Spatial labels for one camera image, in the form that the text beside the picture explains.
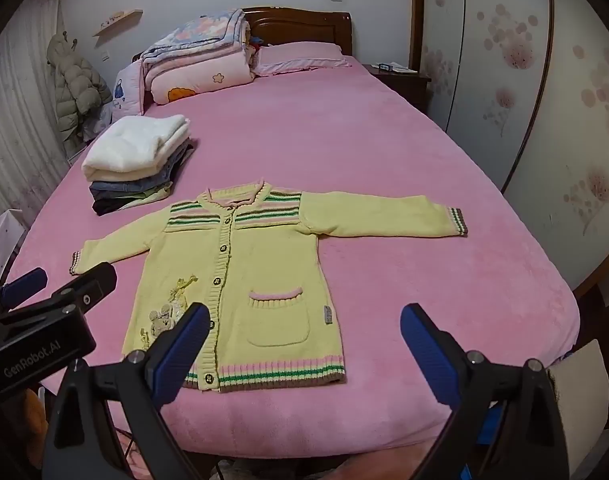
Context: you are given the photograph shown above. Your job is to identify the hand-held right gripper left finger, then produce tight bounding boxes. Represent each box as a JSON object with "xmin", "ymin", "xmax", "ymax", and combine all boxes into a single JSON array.
[{"xmin": 42, "ymin": 302, "xmax": 211, "ymax": 480}]

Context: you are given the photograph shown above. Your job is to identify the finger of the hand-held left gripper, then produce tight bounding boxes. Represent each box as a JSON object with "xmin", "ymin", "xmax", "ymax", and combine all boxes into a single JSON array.
[
  {"xmin": 0, "ymin": 267, "xmax": 48, "ymax": 320},
  {"xmin": 50, "ymin": 262, "xmax": 118, "ymax": 312}
]

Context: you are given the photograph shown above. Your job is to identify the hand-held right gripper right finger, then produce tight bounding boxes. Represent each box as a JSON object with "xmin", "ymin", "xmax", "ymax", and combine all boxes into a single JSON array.
[{"xmin": 400, "ymin": 303, "xmax": 570, "ymax": 480}]

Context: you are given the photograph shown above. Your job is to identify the yellow knit cardigan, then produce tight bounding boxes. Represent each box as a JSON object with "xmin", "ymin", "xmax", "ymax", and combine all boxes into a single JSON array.
[{"xmin": 69, "ymin": 177, "xmax": 469, "ymax": 394}]

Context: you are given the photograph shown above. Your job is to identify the white dotted rack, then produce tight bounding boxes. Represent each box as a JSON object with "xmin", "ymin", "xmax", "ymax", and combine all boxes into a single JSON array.
[{"xmin": 0, "ymin": 208, "xmax": 26, "ymax": 292}]

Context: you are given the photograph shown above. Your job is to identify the folded dark garment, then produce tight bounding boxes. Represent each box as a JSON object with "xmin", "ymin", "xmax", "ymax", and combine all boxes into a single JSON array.
[{"xmin": 92, "ymin": 194, "xmax": 138, "ymax": 217}]

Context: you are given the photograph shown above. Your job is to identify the folded pale green garment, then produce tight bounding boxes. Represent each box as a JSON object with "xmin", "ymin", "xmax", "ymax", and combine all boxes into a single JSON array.
[{"xmin": 127, "ymin": 184, "xmax": 174, "ymax": 207}]

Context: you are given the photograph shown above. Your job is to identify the folded blue jeans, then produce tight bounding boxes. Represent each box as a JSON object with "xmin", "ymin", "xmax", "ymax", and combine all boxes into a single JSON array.
[{"xmin": 88, "ymin": 141, "xmax": 196, "ymax": 198}]

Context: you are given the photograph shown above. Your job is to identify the white folded sweater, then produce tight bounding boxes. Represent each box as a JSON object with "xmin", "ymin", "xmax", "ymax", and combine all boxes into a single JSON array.
[{"xmin": 82, "ymin": 114, "xmax": 192, "ymax": 184}]

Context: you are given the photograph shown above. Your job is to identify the white curtain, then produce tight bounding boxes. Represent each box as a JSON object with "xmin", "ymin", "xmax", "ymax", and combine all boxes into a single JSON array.
[{"xmin": 0, "ymin": 35, "xmax": 71, "ymax": 227}]

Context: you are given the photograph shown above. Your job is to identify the white board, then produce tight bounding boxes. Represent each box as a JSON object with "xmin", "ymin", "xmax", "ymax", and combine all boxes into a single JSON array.
[{"xmin": 548, "ymin": 339, "xmax": 609, "ymax": 472}]

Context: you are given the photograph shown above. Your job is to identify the white printed cushion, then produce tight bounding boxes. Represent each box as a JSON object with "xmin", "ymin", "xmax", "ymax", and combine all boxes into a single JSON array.
[{"xmin": 113, "ymin": 62, "xmax": 146, "ymax": 117}]

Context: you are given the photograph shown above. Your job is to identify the beige puffer jacket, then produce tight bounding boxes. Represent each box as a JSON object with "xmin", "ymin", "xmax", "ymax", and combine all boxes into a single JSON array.
[{"xmin": 47, "ymin": 30, "xmax": 113, "ymax": 144}]

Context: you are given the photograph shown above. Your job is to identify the pink bed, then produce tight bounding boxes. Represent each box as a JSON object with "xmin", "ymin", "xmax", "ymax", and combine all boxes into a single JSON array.
[{"xmin": 4, "ymin": 56, "xmax": 580, "ymax": 461}]

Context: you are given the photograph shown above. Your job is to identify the floral folded quilt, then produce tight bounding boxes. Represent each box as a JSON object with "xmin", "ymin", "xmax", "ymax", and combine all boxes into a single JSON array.
[{"xmin": 139, "ymin": 8, "xmax": 253, "ymax": 68}]

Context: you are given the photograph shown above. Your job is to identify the wooden nightstand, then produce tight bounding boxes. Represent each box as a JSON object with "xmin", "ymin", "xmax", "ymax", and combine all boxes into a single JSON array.
[{"xmin": 361, "ymin": 63, "xmax": 433, "ymax": 114}]

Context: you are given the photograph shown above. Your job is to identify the floral wardrobe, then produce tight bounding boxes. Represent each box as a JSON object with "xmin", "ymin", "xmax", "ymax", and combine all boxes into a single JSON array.
[{"xmin": 409, "ymin": 0, "xmax": 609, "ymax": 306}]

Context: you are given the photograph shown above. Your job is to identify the pink pillow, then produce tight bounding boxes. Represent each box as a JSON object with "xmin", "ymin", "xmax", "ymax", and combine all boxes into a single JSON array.
[{"xmin": 254, "ymin": 42, "xmax": 353, "ymax": 77}]

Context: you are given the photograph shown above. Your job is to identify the wooden headboard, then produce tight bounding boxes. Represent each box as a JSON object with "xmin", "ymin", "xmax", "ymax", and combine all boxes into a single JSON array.
[{"xmin": 241, "ymin": 7, "xmax": 354, "ymax": 57}]

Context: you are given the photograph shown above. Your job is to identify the light wooden wall shelf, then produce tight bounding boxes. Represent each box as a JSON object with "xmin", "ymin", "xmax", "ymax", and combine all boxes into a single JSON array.
[{"xmin": 92, "ymin": 8, "xmax": 144, "ymax": 37}]

